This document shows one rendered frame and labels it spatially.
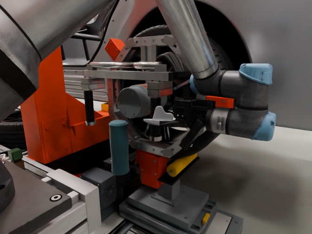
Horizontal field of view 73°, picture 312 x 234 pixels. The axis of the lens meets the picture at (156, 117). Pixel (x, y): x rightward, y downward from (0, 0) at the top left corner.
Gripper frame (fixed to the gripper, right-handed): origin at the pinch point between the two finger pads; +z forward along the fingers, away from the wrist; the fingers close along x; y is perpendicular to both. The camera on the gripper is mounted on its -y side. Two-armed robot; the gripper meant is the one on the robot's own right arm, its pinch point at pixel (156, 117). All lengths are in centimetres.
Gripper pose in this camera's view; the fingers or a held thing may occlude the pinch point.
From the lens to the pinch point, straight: 71.8
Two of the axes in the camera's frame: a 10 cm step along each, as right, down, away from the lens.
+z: -8.4, -1.4, 5.3
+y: 0.0, -9.7, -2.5
